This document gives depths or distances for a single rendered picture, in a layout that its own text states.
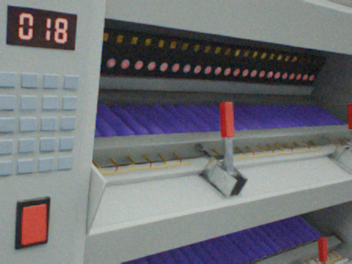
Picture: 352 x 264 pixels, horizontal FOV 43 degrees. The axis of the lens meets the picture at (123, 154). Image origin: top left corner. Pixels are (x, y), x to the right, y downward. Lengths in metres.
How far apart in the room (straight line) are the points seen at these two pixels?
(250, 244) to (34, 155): 0.50
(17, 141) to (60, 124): 0.03
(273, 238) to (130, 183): 0.41
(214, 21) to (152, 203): 0.17
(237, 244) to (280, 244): 0.09
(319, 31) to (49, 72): 0.33
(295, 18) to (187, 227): 0.23
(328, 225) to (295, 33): 0.48
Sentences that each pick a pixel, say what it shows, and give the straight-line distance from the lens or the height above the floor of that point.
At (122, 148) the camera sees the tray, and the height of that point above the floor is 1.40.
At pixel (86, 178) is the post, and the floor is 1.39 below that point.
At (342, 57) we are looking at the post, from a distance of 0.88.
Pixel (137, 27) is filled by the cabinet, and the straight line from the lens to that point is 0.58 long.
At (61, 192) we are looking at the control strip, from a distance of 0.31.
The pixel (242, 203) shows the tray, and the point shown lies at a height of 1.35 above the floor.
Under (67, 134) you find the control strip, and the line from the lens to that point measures 0.30.
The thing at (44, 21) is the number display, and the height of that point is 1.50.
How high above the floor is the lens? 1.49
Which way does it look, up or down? 14 degrees down
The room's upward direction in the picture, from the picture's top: 6 degrees clockwise
